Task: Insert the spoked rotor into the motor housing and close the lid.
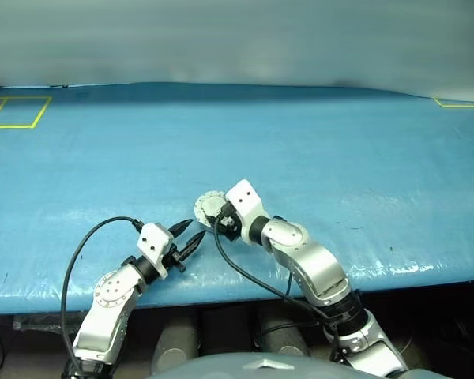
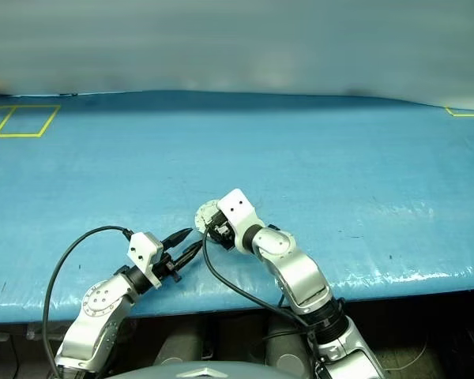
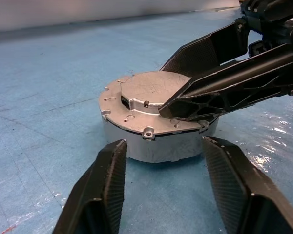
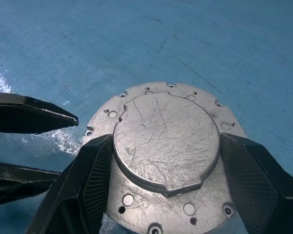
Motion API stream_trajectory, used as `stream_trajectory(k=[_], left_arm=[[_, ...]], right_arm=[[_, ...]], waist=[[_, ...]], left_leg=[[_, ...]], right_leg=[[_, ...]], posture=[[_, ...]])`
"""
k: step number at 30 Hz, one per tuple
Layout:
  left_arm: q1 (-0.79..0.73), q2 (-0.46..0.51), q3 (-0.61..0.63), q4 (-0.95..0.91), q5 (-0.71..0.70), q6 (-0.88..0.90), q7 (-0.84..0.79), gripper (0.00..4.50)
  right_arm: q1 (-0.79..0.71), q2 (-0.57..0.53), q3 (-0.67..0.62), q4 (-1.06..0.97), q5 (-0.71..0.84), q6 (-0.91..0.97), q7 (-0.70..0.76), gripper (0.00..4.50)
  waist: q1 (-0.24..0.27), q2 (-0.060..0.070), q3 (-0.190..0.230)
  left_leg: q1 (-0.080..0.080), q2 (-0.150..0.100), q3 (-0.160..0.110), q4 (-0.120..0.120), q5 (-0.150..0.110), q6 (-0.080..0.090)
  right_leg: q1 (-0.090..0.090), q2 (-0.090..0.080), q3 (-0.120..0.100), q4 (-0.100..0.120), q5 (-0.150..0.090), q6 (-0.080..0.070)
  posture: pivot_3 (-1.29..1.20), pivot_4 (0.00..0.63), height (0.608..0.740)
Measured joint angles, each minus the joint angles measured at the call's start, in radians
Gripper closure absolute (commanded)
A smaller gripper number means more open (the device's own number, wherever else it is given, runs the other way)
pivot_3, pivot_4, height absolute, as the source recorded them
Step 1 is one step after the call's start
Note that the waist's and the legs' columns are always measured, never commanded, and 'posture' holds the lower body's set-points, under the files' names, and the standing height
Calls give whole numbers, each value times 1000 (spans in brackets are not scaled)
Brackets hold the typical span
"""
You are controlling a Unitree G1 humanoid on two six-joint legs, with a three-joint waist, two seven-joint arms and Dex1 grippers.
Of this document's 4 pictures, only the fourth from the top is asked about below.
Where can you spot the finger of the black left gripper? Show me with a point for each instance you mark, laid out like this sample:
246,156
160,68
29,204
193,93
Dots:
19,182
27,114

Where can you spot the silver motor cover circuit board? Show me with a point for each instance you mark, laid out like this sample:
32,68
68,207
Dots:
166,141

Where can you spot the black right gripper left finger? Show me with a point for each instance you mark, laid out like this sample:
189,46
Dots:
80,190

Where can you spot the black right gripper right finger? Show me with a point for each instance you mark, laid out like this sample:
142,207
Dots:
263,185

